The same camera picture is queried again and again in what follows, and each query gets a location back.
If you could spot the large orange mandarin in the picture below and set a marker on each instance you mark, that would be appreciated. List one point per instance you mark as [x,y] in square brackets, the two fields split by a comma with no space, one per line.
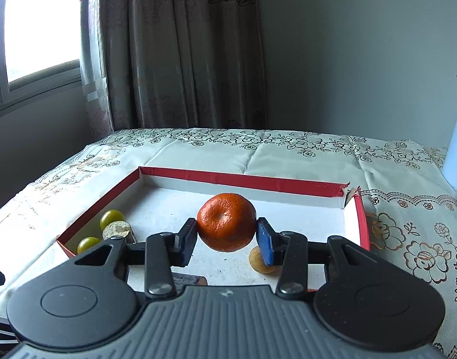
[227,222]

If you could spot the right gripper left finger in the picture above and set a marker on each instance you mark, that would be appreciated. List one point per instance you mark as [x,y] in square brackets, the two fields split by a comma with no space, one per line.
[93,297]

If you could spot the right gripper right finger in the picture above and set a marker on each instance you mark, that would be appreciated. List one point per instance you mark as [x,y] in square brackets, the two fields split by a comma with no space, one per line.
[357,296]

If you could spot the window with grey frame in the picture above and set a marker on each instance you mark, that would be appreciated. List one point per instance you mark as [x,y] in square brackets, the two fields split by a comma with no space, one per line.
[40,48]

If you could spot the red shallow cardboard box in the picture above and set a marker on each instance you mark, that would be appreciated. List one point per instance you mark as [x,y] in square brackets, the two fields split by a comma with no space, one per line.
[161,200]

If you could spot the floral white tablecloth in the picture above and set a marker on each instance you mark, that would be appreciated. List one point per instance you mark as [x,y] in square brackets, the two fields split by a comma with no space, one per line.
[411,209]

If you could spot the sugarcane piece front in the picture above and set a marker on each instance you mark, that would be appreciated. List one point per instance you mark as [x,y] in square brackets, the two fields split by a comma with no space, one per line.
[182,280]

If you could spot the brown patterned curtain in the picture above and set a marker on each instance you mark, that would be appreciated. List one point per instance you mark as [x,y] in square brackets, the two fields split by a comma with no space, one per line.
[172,63]

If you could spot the green tomato in box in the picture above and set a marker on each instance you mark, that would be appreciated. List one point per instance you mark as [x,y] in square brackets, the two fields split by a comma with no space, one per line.
[110,216]

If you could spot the green tomato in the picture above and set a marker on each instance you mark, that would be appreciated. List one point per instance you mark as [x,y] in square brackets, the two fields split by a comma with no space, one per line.
[86,243]
[110,216]

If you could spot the sugarcane piece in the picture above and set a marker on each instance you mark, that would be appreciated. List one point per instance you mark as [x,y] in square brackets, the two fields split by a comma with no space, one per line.
[119,228]
[182,280]

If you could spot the longan in box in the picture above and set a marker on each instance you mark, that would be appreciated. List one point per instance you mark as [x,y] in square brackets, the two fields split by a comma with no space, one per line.
[257,263]

